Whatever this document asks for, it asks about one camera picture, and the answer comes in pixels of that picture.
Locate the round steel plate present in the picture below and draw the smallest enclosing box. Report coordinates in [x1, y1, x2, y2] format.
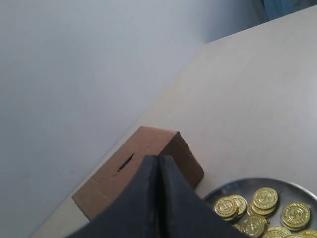
[204, 178, 317, 238]

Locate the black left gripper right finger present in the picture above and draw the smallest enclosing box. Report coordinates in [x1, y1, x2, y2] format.
[158, 155, 246, 238]

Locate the brown cardboard slotted box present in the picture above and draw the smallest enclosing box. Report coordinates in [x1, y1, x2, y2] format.
[72, 126, 204, 220]

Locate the gold coin right side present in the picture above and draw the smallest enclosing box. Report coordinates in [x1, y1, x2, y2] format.
[280, 202, 311, 231]

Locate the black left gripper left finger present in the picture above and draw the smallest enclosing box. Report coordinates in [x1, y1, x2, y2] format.
[68, 155, 159, 238]

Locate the gold coin upper pile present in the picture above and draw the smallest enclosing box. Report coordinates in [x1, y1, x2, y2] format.
[253, 187, 278, 210]

